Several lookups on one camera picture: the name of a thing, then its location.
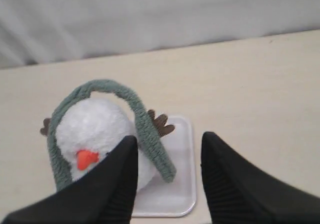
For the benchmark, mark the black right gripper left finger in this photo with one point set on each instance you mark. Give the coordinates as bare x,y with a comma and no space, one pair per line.
105,195

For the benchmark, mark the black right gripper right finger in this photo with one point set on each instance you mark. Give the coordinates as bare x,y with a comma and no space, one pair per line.
238,192

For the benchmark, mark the white backdrop curtain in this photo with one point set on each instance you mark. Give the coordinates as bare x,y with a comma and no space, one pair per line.
47,31

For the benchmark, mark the white square plastic tray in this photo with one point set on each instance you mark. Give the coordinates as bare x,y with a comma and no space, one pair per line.
174,200

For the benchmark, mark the white plush snowman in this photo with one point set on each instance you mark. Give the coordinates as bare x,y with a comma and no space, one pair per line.
86,134

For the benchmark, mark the green knitted scarf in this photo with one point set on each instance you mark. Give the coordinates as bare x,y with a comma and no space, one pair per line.
149,138

